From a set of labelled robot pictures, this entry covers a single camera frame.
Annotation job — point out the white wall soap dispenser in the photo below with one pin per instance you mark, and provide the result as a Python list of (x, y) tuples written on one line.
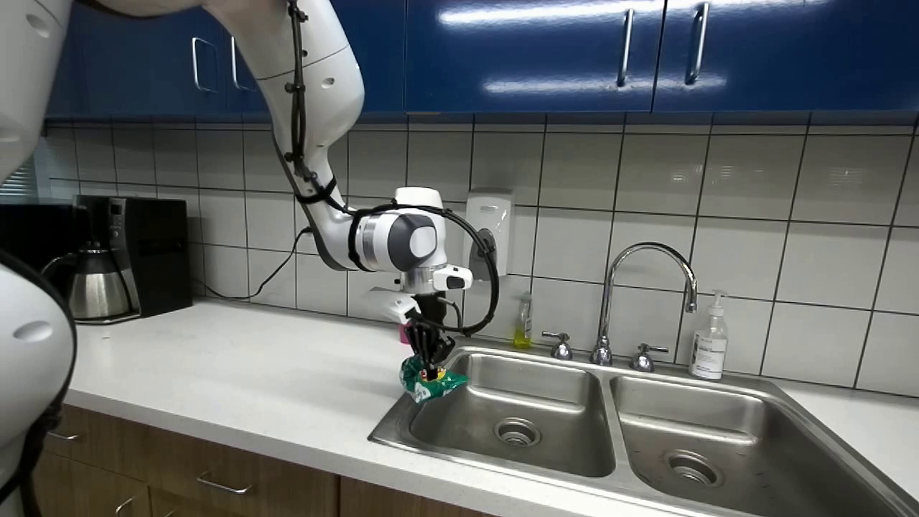
[(488, 213)]

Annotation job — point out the stainless steel double sink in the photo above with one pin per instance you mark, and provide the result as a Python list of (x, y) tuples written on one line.
[(668, 442)]

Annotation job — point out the chrome gooseneck faucet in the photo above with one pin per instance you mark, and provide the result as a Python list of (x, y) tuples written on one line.
[(635, 301)]

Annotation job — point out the yellow dish soap bottle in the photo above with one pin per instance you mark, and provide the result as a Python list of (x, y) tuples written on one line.
[(520, 333)]

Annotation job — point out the green snack packet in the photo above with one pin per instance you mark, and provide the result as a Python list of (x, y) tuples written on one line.
[(424, 384)]

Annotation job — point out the clear hand soap bottle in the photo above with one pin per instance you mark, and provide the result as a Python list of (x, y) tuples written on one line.
[(709, 347)]

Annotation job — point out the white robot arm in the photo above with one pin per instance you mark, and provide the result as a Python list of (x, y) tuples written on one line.
[(312, 84)]

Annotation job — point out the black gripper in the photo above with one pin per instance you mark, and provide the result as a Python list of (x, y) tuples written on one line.
[(426, 333)]

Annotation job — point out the black coffee maker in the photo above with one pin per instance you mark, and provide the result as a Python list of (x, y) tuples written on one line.
[(109, 257)]

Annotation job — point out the blue upper wall cabinets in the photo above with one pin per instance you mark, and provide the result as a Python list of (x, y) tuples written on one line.
[(520, 60)]

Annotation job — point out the wooden base cabinet drawers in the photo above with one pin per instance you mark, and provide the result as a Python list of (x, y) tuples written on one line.
[(103, 468)]

